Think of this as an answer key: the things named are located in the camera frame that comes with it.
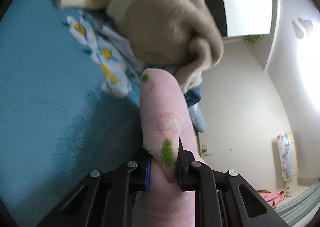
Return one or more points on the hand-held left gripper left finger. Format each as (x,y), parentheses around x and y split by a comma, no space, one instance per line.
(148,174)

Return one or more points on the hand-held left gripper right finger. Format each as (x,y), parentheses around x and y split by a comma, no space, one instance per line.
(179,174)

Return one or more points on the pink fleece garment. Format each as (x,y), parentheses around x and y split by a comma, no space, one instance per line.
(162,107)

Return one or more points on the pink patterned clothes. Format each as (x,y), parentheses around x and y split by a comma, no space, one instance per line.
(272,198)

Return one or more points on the grey-blue daisy print quilt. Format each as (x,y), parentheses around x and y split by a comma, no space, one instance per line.
(198,119)

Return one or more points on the blue garment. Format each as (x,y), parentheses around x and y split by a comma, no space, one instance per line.
(193,97)

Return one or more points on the pale green curtain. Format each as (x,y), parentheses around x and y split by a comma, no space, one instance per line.
(300,207)

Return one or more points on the teal floral bed blanket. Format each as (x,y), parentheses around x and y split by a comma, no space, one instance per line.
(37,79)

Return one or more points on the green potted plant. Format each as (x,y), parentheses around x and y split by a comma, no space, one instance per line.
(253,39)

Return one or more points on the beige garment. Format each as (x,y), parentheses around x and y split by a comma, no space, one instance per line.
(170,17)

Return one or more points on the cream fuzzy sweater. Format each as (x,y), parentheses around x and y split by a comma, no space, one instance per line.
(122,4)

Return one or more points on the colourful wall poster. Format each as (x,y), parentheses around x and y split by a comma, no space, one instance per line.
(285,157)

